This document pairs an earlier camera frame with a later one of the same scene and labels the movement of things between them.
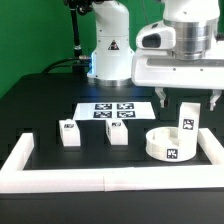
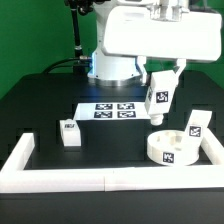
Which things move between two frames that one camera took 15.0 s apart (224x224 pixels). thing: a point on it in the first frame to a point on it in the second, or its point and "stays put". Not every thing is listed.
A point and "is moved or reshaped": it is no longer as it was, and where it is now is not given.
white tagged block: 189,125 is moved or reshaped
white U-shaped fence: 15,179 stays put
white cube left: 70,132 stays put
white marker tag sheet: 114,111 stays put
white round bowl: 162,143 is moved or reshaped
